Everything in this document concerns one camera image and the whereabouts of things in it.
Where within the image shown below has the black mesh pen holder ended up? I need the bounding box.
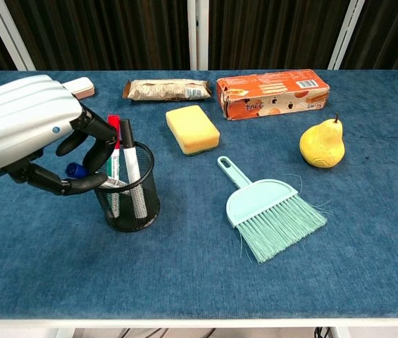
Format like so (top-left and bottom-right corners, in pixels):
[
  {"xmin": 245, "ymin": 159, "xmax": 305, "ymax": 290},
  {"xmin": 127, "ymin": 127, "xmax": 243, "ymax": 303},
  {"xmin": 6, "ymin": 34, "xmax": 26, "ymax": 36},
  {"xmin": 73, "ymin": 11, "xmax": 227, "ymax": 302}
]
[{"xmin": 82, "ymin": 141, "xmax": 161, "ymax": 233}]

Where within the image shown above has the red cap marker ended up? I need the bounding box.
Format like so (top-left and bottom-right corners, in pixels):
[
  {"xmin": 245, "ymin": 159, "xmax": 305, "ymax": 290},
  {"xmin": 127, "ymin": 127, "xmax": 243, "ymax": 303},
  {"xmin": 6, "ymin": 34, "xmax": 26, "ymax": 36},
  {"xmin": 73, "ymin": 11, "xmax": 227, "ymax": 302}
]
[{"xmin": 105, "ymin": 113, "xmax": 123, "ymax": 218}]

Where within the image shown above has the brown snack wrapper pack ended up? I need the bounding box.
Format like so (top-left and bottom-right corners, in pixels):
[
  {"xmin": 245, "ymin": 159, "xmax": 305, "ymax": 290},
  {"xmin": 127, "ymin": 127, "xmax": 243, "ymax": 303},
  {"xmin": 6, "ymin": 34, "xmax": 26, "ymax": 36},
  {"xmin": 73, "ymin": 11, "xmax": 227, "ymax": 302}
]
[{"xmin": 122, "ymin": 79, "xmax": 213, "ymax": 103}]

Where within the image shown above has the blue table cloth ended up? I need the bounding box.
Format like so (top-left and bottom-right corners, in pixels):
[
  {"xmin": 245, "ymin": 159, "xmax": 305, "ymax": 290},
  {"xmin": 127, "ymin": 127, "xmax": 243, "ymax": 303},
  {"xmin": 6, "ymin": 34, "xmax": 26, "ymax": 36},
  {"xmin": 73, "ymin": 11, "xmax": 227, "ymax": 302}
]
[{"xmin": 0, "ymin": 69, "xmax": 398, "ymax": 320}]

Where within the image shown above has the mint green hand brush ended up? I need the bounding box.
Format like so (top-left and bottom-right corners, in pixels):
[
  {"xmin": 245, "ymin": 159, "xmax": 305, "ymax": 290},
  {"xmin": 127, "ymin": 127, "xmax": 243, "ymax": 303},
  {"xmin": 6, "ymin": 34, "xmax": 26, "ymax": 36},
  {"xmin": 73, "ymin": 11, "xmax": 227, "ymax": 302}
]
[{"xmin": 217, "ymin": 156, "xmax": 333, "ymax": 265}]

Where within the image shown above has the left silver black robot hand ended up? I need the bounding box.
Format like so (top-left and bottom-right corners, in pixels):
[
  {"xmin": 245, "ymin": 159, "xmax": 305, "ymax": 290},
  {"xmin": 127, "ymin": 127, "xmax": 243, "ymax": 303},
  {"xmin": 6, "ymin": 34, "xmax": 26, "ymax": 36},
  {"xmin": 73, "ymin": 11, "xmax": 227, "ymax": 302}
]
[{"xmin": 0, "ymin": 74, "xmax": 119, "ymax": 196}]

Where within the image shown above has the yellow pear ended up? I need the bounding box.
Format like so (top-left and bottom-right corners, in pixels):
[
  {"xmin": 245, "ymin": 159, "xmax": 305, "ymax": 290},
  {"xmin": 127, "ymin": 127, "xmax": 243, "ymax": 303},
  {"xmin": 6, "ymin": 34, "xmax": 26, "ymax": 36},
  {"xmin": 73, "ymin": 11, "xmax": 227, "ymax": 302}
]
[{"xmin": 299, "ymin": 112, "xmax": 346, "ymax": 168}]

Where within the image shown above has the white and pink pencil case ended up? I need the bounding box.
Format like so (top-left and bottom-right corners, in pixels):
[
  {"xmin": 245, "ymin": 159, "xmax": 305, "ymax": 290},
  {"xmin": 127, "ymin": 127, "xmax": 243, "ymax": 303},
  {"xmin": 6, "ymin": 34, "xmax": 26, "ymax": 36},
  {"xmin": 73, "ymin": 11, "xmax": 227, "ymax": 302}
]
[{"xmin": 61, "ymin": 77, "xmax": 96, "ymax": 101}]

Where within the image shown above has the orange cardboard box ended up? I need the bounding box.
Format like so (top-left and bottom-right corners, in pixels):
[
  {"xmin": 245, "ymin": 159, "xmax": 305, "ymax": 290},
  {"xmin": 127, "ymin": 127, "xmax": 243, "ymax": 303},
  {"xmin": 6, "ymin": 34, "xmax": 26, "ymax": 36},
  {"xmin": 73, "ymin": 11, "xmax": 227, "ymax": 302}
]
[{"xmin": 216, "ymin": 68, "xmax": 331, "ymax": 122}]

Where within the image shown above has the blue cap marker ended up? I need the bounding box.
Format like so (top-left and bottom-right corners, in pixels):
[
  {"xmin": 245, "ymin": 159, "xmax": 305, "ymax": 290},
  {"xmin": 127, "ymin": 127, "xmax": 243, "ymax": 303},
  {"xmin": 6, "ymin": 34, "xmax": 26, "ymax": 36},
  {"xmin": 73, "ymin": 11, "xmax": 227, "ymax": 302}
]
[{"xmin": 65, "ymin": 161, "xmax": 128, "ymax": 187}]

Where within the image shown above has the black cap marker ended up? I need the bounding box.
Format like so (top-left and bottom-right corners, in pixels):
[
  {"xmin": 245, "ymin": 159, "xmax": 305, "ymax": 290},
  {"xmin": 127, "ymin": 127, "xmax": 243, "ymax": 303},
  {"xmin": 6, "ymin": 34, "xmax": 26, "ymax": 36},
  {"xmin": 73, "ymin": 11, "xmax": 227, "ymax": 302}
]
[{"xmin": 118, "ymin": 118, "xmax": 149, "ymax": 220}]

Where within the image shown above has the white metal frame post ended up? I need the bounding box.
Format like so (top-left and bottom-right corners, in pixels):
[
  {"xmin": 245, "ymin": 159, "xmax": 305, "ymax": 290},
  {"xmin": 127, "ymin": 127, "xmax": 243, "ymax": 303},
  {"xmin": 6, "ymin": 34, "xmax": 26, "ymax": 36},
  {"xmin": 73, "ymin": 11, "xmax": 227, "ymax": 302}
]
[
  {"xmin": 0, "ymin": 0, "xmax": 37, "ymax": 73},
  {"xmin": 327, "ymin": 0, "xmax": 366, "ymax": 70},
  {"xmin": 187, "ymin": 0, "xmax": 209, "ymax": 71}
]

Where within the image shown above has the yellow sponge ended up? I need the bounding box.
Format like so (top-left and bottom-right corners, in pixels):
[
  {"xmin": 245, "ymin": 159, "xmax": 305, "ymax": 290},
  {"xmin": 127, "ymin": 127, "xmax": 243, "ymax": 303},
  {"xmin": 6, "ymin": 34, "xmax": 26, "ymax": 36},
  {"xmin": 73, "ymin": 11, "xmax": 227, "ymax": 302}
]
[{"xmin": 165, "ymin": 104, "xmax": 221, "ymax": 156}]

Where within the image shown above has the dark ribbed curtain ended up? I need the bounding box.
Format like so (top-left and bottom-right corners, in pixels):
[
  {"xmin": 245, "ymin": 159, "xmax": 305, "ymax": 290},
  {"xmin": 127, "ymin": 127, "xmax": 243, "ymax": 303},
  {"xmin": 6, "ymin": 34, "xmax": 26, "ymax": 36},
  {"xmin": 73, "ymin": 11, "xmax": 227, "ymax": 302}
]
[{"xmin": 0, "ymin": 0, "xmax": 398, "ymax": 77}]

